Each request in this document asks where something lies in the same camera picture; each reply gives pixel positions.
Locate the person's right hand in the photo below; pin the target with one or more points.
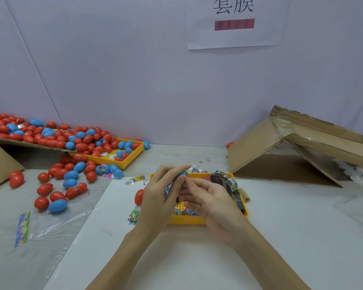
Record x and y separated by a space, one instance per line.
221 208

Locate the person's left hand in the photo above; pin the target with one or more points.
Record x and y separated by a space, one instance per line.
154 205

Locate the yellow label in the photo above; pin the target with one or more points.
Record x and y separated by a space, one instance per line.
244 194

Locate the single blue plastic egg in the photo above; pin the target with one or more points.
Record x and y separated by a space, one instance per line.
182 175

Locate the pile of plastic eggs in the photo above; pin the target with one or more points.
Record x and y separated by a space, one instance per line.
60 139

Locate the person's left forearm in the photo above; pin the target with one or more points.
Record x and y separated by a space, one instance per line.
127 265

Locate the yellow plastic tray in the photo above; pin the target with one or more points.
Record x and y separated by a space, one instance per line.
184 220

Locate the yellow tray under eggs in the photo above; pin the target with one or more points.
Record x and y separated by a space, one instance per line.
134 157

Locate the torn flattened cardboard box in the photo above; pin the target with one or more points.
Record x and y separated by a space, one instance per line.
254 148

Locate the clear bag with coloured label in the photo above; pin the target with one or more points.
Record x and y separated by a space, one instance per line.
51 225

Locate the clear plastic sheet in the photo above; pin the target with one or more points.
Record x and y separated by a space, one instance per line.
357 208

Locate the white crumpled plastic scraps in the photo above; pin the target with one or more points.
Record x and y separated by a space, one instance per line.
356 172

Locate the brown cardboard sheet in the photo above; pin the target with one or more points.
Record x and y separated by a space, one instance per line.
24 145

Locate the white paper sign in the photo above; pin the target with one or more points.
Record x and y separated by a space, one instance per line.
239 36

